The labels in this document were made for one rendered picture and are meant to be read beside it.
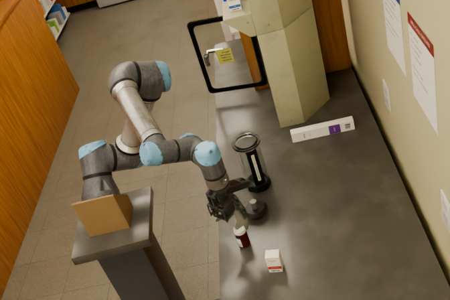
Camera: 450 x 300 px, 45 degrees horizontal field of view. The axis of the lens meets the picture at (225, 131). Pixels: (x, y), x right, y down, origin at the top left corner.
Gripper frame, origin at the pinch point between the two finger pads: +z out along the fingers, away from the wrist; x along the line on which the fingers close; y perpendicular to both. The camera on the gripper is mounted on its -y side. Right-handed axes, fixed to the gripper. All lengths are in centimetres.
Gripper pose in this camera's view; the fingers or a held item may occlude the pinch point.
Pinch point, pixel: (237, 221)
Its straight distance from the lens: 191.8
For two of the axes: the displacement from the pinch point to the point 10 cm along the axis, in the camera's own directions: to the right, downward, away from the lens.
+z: 2.6, 7.9, 5.6
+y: -5.8, 5.9, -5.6
